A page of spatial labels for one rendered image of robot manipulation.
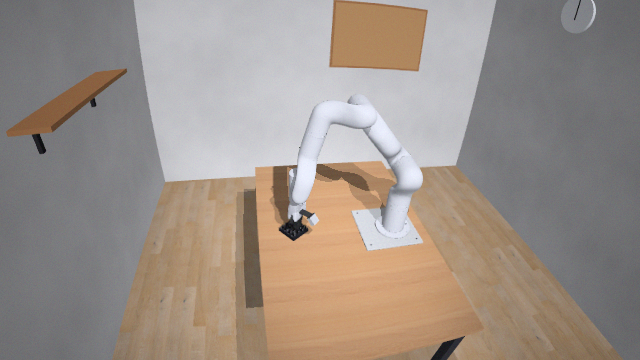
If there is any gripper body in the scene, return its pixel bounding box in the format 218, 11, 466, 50
288, 202, 306, 222

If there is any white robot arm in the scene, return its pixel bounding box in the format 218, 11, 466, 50
289, 94, 423, 239

